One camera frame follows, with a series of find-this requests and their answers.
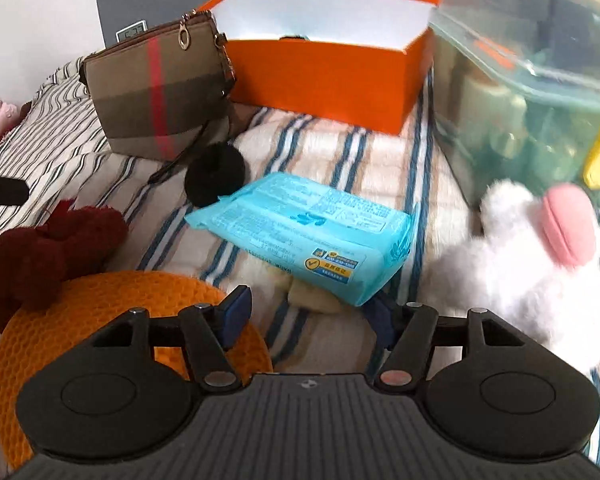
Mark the orange honeycomb mat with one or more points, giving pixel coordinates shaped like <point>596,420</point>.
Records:
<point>130,290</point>

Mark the black fluffy scrunchie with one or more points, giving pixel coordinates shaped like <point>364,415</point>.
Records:
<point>215,175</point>

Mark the brown plaid pouch bag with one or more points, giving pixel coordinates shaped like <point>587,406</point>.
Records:
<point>130,105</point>

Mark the clear plastic storage container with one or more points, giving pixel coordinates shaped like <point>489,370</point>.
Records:
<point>505,125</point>

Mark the dark red plush toy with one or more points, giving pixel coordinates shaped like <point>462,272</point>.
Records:
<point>40,260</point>

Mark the white digital clock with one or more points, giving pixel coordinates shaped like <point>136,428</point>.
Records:
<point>131,31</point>

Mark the white fluffy plush toy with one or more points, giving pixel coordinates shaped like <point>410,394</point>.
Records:
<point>505,280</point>

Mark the orange cardboard box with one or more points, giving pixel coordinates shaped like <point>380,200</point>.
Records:
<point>320,80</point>

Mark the light blue wipes pack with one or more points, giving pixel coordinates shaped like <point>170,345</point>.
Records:
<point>300,230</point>

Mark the striped blanket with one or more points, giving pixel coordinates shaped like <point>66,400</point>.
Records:
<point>330,160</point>

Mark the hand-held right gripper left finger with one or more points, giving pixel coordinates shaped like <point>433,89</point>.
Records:
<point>237,305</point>

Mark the black flat device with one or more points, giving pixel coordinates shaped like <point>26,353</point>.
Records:
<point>2,190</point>

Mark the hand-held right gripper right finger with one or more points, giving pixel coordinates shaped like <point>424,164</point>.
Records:
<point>382,322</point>

